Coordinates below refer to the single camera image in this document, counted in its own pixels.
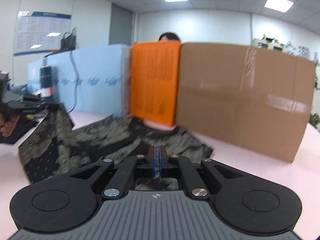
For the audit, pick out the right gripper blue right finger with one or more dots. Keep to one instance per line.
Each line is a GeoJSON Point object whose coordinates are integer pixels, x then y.
{"type": "Point", "coordinates": [162, 161]}

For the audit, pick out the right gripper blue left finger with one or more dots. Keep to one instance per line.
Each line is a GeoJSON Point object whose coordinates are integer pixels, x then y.
{"type": "Point", "coordinates": [151, 161]}

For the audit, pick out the black lace patterned garment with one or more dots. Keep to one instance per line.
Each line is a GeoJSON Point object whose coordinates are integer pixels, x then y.
{"type": "Point", "coordinates": [55, 147]}

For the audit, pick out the person's left hand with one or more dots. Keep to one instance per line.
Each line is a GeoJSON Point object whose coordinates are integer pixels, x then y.
{"type": "Point", "coordinates": [8, 124]}

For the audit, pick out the black garment pile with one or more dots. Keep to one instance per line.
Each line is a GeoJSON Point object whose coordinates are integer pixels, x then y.
{"type": "Point", "coordinates": [24, 125]}

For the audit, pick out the dark teal thermos bottle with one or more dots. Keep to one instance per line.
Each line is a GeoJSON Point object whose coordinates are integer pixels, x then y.
{"type": "Point", "coordinates": [46, 81]}

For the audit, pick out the small light blue box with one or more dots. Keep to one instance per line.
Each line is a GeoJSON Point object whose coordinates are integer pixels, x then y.
{"type": "Point", "coordinates": [34, 83]}

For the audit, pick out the black power adapter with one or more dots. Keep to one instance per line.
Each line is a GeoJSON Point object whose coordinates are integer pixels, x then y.
{"type": "Point", "coordinates": [69, 41]}

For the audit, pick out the large light blue box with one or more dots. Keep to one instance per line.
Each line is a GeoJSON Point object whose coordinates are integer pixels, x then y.
{"type": "Point", "coordinates": [93, 80]}

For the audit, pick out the orange cardboard box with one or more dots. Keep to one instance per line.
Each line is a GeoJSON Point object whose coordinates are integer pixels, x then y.
{"type": "Point", "coordinates": [154, 80]}

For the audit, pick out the brown cardboard box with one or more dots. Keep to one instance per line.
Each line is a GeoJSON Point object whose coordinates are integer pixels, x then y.
{"type": "Point", "coordinates": [254, 98]}

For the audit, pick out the person's head behind boxes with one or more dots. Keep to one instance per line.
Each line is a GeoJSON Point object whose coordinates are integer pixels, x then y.
{"type": "Point", "coordinates": [169, 36]}

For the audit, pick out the potted green plant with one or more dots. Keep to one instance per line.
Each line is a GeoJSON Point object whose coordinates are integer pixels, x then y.
{"type": "Point", "coordinates": [314, 120]}

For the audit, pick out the wall notice board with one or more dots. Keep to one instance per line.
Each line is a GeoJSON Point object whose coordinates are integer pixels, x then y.
{"type": "Point", "coordinates": [40, 32]}

